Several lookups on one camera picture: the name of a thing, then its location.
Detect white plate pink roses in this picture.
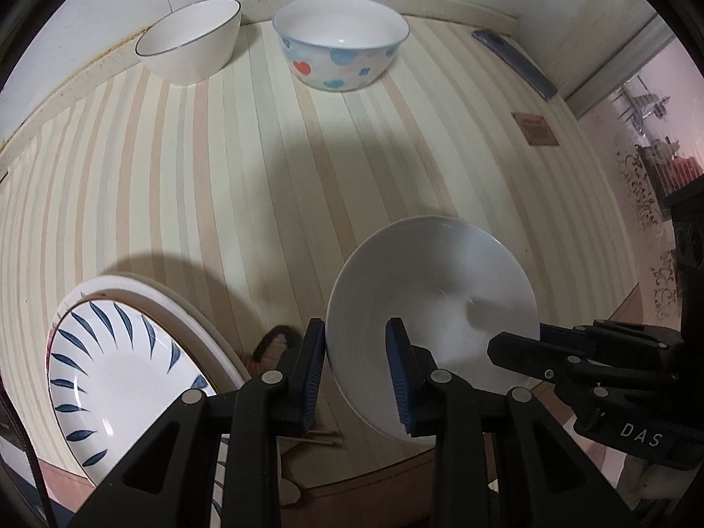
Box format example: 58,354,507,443
47,272,251,393

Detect dark blue phone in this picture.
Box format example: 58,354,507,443
473,29,558,101

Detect white bowl dark rim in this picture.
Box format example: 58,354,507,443
135,0,242,86

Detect small brown card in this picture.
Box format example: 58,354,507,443
512,113,560,147

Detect white blue-striped plate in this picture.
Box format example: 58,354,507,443
47,297,220,485

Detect white bowl blue hearts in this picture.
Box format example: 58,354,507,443
272,0,411,92

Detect plain white bowl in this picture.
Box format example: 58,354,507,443
326,216,539,444

